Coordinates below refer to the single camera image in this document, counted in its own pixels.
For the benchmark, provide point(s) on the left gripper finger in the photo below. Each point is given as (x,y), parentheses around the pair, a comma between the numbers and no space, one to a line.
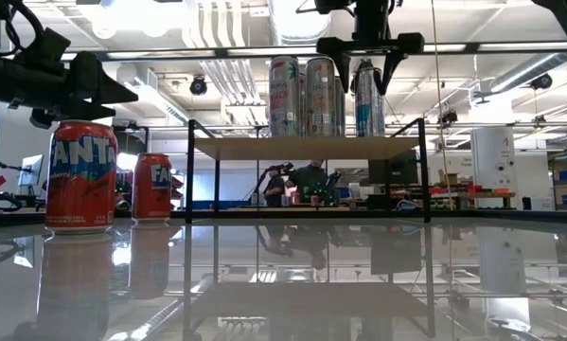
(86,80)
(65,113)

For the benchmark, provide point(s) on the computer monitor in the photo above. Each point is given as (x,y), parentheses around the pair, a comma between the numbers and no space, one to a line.
(31,169)

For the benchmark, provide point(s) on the blue silver slim drink can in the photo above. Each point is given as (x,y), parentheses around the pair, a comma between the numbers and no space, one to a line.
(370,113)

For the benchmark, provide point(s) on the red Fanta strawberry can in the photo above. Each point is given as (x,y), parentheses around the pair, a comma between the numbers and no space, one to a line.
(150,199)
(82,189)

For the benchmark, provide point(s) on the white Celsius Tropical Vibe can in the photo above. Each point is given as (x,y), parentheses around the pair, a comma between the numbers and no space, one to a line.
(321,104)

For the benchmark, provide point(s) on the cluttered background workbench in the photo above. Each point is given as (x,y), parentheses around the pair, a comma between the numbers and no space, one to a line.
(472,195)

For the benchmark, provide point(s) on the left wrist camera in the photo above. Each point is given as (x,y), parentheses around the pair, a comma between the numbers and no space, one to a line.
(51,45)

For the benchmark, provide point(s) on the black ceiling dome camera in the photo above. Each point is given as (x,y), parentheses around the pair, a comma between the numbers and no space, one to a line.
(541,81)
(198,86)

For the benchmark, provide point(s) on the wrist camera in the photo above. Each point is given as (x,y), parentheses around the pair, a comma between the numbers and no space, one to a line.
(51,45)
(332,5)

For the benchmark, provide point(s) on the black overhead frame beam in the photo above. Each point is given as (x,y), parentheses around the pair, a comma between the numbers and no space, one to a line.
(169,53)

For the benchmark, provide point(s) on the person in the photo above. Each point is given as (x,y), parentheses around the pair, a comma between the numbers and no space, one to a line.
(309,182)
(274,189)

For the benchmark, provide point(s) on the red stacked bins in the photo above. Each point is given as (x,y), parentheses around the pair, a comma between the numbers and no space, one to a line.
(176,187)

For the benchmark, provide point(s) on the white Celsius Peach Vibe can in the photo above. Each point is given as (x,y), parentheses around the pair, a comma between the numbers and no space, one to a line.
(283,104)

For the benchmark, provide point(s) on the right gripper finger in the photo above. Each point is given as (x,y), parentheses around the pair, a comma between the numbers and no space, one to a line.
(410,42)
(337,47)

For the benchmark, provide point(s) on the black cabinet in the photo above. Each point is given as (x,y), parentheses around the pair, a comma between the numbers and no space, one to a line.
(396,180)

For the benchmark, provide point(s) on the wooden shelf with black frame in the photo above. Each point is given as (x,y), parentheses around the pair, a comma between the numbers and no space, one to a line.
(302,148)

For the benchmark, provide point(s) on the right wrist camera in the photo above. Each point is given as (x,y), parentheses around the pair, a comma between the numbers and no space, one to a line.
(332,5)

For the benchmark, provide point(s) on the black metal table frame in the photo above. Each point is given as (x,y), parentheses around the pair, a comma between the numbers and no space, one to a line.
(8,219)

